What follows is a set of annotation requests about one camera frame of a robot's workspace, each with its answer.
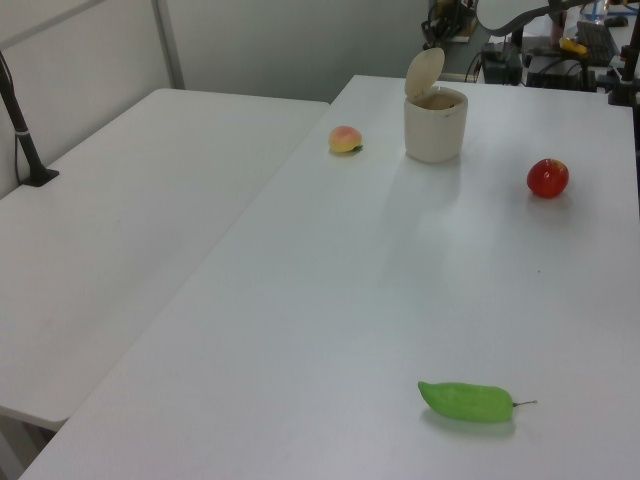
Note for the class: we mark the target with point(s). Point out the cream plastic garbage bin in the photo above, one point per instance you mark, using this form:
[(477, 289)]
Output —
[(434, 135)]

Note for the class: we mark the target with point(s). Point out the cream round bin lid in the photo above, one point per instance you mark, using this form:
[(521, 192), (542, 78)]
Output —
[(424, 70)]

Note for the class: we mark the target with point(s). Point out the orange pink toy peach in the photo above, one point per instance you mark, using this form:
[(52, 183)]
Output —
[(343, 139)]

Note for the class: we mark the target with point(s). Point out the white side table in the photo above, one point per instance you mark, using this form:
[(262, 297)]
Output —
[(125, 225)]

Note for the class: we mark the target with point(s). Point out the green toy cucumber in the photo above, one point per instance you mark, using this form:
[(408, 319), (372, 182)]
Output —
[(465, 402)]

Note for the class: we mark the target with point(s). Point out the red toy apple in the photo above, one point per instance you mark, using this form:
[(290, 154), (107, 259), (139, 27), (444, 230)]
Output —
[(547, 179)]

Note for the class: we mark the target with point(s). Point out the black yellow equipment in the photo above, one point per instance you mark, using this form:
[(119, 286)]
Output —
[(442, 25)]

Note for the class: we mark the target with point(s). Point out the black electronics box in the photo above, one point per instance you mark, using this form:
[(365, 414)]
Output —
[(500, 67)]

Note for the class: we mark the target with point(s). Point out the black flat device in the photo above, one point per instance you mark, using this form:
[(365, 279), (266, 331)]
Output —
[(557, 75)]

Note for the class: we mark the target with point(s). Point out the black pole with base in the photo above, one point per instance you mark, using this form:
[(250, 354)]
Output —
[(27, 145)]

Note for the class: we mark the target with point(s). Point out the yellow object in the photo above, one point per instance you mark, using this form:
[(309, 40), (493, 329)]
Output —
[(572, 45)]

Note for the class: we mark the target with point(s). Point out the black keyboard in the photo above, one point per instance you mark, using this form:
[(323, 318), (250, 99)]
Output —
[(597, 42)]

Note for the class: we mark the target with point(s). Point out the black camera stand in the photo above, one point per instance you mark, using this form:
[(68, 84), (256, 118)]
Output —
[(625, 85)]

